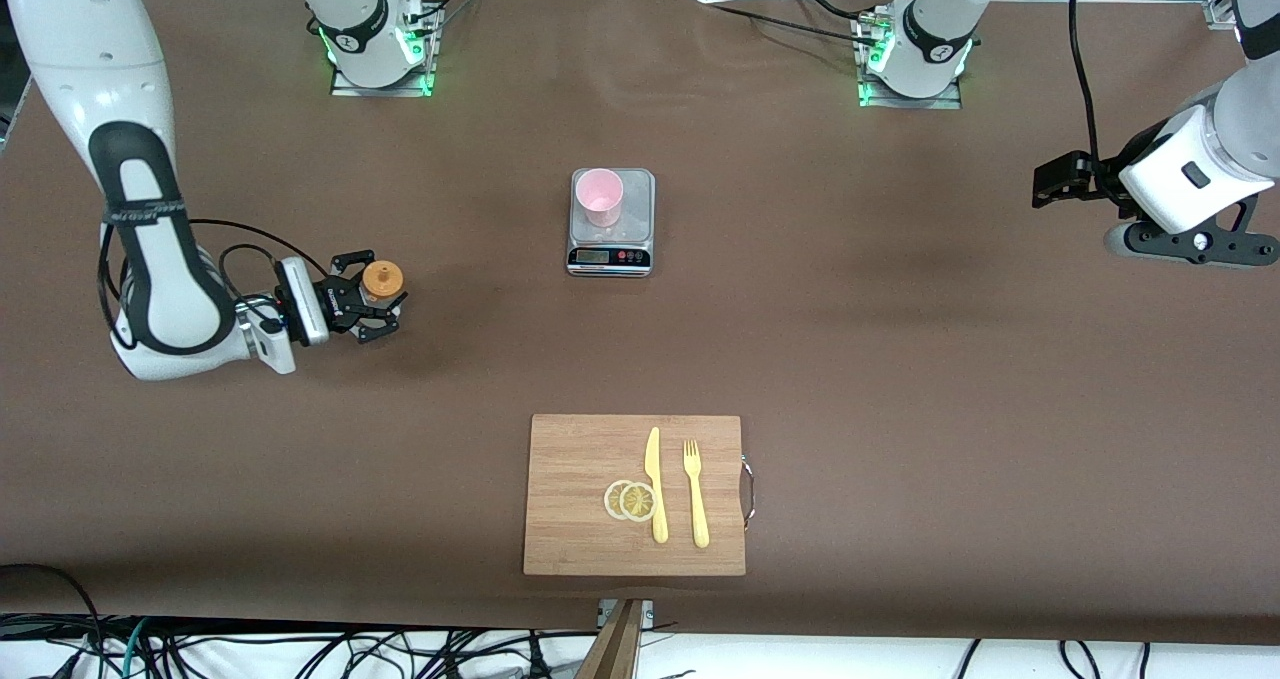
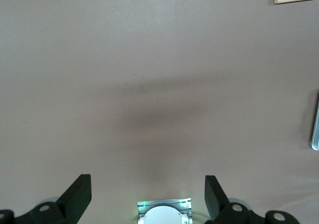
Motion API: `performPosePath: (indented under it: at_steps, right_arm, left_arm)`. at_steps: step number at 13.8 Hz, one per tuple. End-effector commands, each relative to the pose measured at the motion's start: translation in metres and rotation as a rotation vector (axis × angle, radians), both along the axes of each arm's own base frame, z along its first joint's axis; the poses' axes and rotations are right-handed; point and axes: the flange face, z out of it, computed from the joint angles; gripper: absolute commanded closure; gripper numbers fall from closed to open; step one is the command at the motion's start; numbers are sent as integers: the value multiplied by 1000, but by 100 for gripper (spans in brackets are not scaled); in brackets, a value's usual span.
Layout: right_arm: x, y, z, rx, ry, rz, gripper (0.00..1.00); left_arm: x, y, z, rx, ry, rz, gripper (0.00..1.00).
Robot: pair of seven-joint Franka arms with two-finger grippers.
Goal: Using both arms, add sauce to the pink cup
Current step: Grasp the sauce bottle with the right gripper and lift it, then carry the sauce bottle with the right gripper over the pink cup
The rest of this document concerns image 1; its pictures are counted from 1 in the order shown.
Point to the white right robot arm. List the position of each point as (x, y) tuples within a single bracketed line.
[(80, 59)]

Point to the wooden cutting board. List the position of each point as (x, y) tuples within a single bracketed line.
[(570, 459)]

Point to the yellow plastic knife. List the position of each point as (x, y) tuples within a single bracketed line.
[(660, 519)]

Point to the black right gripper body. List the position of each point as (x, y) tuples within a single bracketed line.
[(334, 306)]

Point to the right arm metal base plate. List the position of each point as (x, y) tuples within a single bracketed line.
[(385, 89)]

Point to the sauce bottle with orange cap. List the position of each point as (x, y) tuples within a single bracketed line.
[(381, 279)]

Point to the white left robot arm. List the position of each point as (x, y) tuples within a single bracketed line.
[(1190, 169)]

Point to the lemon slice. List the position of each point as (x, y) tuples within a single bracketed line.
[(637, 502), (610, 500)]

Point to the yellow plastic fork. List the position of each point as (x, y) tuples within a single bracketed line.
[(699, 509)]

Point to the silver digital kitchen scale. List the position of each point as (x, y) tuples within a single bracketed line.
[(640, 209)]

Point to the wooden post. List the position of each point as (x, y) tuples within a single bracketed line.
[(612, 654)]

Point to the pink plastic cup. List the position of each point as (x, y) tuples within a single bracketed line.
[(598, 194)]

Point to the metal table bracket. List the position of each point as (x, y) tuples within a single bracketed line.
[(648, 614)]

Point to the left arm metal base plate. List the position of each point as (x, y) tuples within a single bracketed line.
[(910, 102)]

